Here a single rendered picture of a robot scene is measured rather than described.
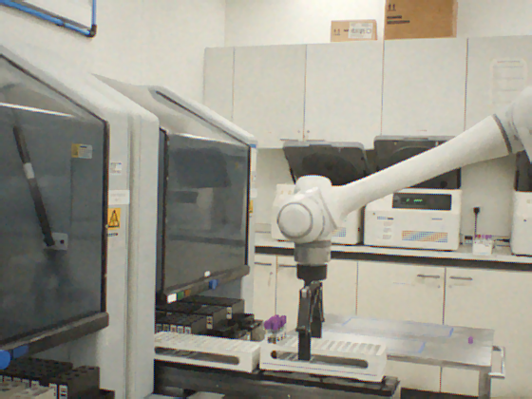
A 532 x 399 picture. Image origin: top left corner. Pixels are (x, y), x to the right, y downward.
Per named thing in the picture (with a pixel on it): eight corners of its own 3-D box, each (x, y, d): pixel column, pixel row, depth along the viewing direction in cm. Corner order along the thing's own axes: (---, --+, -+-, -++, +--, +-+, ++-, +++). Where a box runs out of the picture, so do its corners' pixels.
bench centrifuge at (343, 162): (269, 241, 402) (272, 139, 400) (299, 234, 460) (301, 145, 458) (355, 247, 383) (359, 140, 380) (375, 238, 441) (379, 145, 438)
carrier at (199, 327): (200, 335, 189) (201, 315, 188) (207, 336, 188) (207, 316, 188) (183, 345, 177) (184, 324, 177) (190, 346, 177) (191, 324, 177)
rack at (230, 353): (142, 363, 165) (143, 339, 165) (161, 353, 175) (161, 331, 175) (250, 377, 156) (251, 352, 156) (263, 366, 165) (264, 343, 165)
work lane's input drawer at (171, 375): (126, 389, 165) (127, 354, 165) (153, 373, 178) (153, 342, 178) (411, 431, 142) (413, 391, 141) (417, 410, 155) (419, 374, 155)
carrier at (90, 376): (92, 392, 136) (92, 365, 136) (100, 394, 135) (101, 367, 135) (58, 410, 125) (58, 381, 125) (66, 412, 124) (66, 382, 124)
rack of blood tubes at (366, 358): (258, 368, 155) (258, 343, 155) (271, 357, 165) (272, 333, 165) (380, 382, 146) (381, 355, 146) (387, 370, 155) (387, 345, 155)
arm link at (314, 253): (334, 238, 158) (334, 263, 158) (299, 237, 161) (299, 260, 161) (326, 242, 149) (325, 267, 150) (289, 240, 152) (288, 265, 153)
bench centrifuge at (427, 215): (362, 247, 382) (366, 132, 380) (377, 238, 441) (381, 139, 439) (458, 253, 365) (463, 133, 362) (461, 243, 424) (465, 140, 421)
